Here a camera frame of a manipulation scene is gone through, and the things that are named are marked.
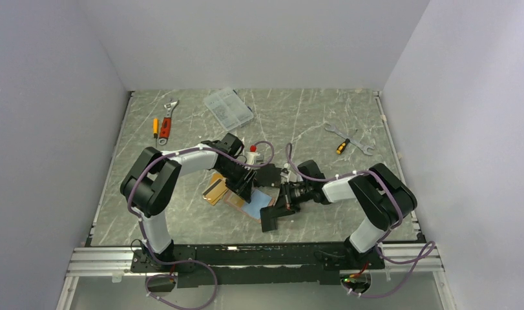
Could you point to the small yellow handled screwdriver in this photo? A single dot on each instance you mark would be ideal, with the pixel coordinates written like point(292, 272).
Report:
point(155, 131)

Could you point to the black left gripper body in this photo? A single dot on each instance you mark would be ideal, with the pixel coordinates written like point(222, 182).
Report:
point(234, 174)

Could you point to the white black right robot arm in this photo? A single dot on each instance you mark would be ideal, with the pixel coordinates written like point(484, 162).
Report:
point(383, 197)

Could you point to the yellow black screwdriver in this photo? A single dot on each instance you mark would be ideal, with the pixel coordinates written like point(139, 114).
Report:
point(346, 141)

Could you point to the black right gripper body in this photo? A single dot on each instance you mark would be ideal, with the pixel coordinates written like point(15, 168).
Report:
point(293, 196)

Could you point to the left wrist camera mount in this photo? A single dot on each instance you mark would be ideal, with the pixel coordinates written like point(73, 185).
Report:
point(254, 159)

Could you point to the clear plastic screw box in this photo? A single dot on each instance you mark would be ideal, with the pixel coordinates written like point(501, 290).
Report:
point(228, 109)

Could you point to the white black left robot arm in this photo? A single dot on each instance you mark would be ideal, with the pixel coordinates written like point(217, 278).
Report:
point(149, 185)

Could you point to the black VIP card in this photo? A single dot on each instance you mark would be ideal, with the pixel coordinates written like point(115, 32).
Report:
point(268, 219)

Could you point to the silver open end wrench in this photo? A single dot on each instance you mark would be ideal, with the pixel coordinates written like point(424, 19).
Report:
point(366, 149)

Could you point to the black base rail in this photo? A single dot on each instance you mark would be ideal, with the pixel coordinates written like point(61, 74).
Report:
point(263, 263)

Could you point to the black card stack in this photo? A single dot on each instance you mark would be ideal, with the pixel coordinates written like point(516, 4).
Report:
point(268, 176)

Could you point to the tan leather card holder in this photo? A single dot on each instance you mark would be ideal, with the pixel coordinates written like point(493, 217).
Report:
point(259, 200)

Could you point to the red handled adjustable wrench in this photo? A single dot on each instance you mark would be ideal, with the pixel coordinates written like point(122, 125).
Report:
point(167, 122)

